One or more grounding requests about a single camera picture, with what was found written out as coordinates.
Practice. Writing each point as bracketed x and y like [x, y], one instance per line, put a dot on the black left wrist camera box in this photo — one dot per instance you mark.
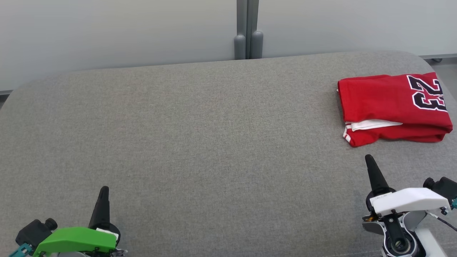
[34, 232]

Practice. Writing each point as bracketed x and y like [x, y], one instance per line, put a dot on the grey fabric sofa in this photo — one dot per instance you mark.
[214, 142]

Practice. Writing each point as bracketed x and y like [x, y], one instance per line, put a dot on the red shorts with white stripe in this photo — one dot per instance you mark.
[392, 137]

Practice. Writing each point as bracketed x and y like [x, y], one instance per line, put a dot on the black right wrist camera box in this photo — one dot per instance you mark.
[444, 187]

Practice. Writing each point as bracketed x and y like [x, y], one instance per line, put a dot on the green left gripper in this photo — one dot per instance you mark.
[78, 239]

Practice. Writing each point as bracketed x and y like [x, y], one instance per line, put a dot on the red basketball jersey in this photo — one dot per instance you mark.
[378, 96]

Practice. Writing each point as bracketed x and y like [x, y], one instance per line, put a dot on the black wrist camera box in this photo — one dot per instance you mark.
[444, 187]
[34, 232]

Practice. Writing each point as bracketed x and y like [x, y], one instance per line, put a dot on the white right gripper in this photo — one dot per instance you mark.
[410, 200]

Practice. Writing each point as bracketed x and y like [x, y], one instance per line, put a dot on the grey metal table legs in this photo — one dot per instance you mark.
[246, 28]

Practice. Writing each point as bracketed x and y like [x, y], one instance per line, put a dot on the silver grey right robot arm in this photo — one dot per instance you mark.
[400, 242]

